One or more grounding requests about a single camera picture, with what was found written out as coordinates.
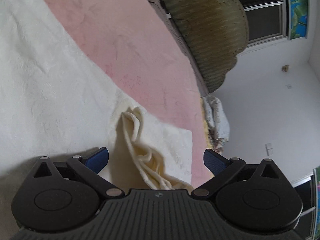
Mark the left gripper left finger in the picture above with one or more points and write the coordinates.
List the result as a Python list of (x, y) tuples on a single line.
[(58, 196)]

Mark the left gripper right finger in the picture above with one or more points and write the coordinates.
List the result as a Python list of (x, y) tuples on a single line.
[(250, 197)]

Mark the cream white pants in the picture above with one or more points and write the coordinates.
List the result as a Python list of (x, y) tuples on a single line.
[(55, 101)]

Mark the white patterned cloth bundle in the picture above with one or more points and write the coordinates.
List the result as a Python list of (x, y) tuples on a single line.
[(216, 123)]

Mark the olive green padded headboard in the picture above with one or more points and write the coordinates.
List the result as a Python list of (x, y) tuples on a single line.
[(215, 31)]

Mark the pink floral bed blanket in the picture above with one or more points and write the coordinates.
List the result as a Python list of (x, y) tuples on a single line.
[(133, 46)]

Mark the blue floral curtain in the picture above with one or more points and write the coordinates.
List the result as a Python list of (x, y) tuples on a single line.
[(298, 18)]

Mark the white wall socket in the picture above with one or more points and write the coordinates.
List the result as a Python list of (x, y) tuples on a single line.
[(269, 149)]

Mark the window with metal frame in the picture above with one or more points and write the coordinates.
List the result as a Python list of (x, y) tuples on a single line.
[(267, 20)]

